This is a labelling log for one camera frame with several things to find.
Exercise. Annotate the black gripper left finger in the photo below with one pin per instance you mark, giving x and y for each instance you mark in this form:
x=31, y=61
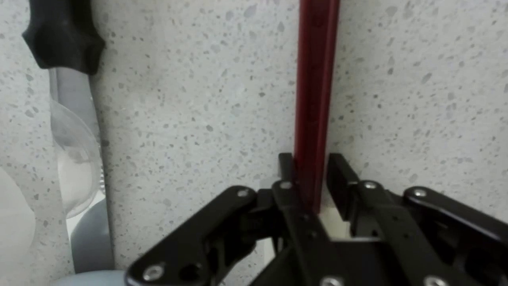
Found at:
x=209, y=245

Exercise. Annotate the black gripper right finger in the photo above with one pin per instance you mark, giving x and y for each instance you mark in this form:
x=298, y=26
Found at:
x=428, y=239

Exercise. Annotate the red spatula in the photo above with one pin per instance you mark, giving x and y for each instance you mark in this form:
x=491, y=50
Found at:
x=318, y=26

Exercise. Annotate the black handled kitchen knife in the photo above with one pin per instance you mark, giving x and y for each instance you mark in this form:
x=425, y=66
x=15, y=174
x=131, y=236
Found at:
x=64, y=42

